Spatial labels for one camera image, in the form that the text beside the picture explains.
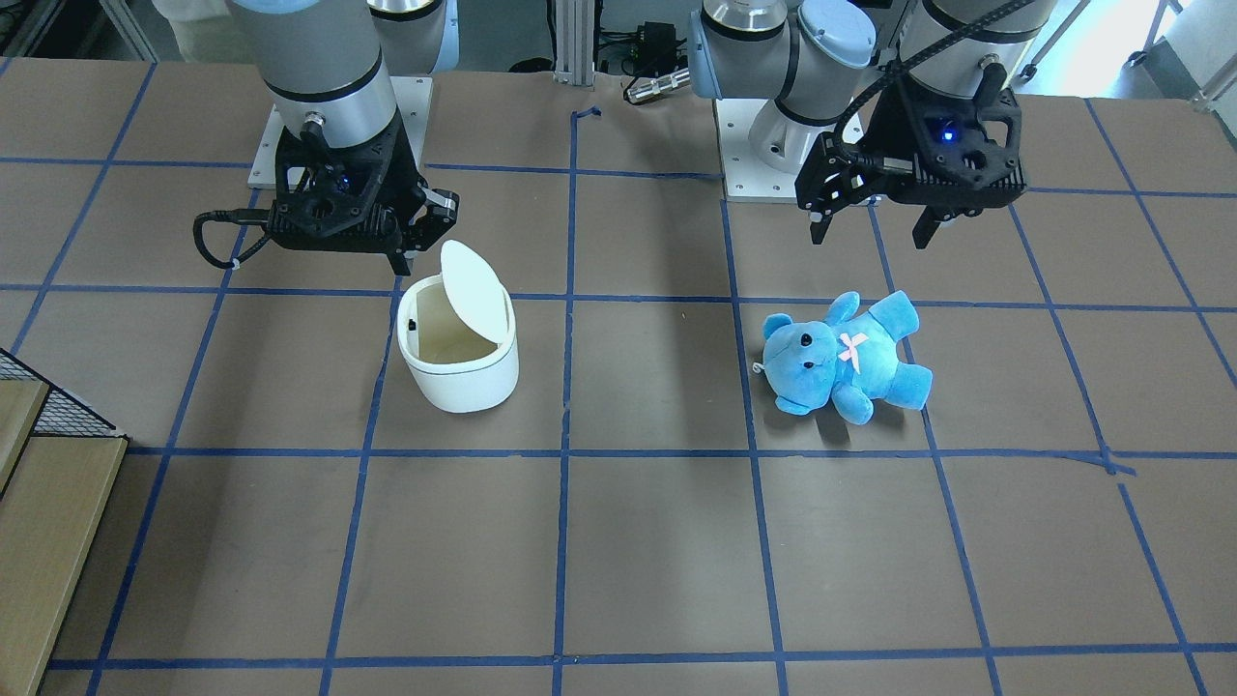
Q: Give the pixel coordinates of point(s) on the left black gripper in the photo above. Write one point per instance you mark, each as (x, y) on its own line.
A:
(886, 121)

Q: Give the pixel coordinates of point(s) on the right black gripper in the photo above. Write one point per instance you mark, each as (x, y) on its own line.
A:
(407, 164)

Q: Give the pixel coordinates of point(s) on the white trash can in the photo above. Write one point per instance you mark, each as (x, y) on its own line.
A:
(457, 333)

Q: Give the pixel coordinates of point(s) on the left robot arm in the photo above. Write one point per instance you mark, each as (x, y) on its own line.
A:
(817, 61)

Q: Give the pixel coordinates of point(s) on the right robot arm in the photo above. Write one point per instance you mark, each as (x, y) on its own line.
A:
(327, 57)

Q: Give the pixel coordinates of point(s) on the blue teddy bear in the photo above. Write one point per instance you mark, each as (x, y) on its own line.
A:
(848, 358)

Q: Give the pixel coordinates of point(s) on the person in beige clothes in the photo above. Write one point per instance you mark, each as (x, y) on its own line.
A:
(204, 31)

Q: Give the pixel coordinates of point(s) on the wooden box with grid cloth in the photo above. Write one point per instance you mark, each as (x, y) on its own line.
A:
(60, 459)

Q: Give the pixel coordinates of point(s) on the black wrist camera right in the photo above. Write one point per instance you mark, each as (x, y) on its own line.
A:
(345, 199)

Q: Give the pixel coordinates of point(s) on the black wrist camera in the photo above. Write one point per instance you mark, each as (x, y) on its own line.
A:
(995, 177)
(345, 199)

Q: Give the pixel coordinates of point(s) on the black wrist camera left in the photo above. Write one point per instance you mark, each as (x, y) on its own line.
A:
(995, 177)

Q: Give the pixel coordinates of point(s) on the aluminium frame post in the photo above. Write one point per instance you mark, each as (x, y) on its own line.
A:
(575, 39)

